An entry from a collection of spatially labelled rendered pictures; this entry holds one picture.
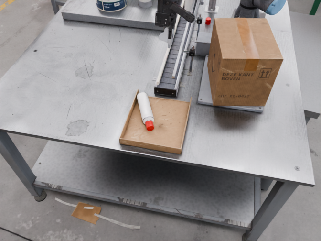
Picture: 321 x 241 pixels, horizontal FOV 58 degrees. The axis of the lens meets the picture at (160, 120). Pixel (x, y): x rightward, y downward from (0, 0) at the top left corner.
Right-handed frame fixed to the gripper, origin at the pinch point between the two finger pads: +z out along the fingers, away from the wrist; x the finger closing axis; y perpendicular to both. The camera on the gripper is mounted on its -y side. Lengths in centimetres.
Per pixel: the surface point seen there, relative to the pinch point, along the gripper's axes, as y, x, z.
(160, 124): -1.1, 18.7, 30.2
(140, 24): 27, -49, 3
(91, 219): 40, 9, 115
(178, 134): -10.2, 22.5, 31.6
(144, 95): 8.6, 10.2, 21.7
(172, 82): -2.0, -1.6, 17.9
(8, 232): 88, 26, 121
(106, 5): 50, -53, -5
